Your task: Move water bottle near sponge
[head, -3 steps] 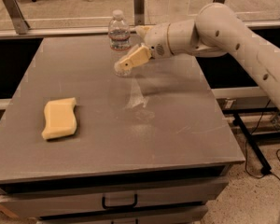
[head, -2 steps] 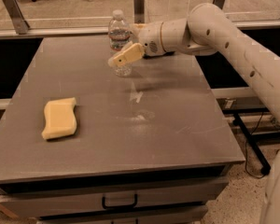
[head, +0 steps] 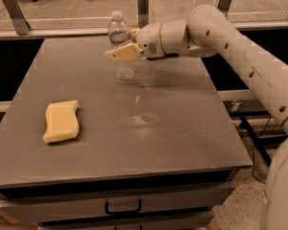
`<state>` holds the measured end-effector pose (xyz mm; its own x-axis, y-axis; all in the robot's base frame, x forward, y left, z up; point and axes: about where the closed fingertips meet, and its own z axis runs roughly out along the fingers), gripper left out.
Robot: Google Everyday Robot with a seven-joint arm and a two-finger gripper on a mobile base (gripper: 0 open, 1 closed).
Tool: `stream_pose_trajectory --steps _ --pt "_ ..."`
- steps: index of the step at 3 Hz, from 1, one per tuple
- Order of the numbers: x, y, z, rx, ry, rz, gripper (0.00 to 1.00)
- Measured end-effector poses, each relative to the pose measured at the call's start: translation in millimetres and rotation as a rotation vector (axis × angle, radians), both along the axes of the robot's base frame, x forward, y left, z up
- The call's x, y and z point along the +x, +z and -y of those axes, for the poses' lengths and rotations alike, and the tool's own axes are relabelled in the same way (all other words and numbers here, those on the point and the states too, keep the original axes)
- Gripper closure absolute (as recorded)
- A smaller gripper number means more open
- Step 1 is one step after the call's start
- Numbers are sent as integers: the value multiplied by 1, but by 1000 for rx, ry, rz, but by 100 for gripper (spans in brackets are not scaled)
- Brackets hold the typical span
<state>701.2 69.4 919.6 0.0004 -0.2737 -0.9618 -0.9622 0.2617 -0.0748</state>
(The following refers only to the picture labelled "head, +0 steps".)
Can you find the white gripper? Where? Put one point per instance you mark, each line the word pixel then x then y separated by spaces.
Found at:
pixel 149 39

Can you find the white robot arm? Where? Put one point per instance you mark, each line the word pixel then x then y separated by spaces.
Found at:
pixel 205 32

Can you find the yellow sponge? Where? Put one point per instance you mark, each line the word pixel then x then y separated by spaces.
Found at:
pixel 61 122

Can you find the grey drawer cabinet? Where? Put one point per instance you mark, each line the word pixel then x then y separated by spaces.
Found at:
pixel 165 138

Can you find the black metal floor bar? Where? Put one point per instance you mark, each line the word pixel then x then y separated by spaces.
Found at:
pixel 256 141

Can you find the middle metal rail bracket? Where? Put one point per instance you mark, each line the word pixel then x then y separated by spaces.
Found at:
pixel 143 12

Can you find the left metal rail bracket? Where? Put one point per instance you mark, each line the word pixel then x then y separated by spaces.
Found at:
pixel 19 22

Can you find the black upper drawer handle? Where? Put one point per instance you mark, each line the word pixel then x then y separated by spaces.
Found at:
pixel 123 206

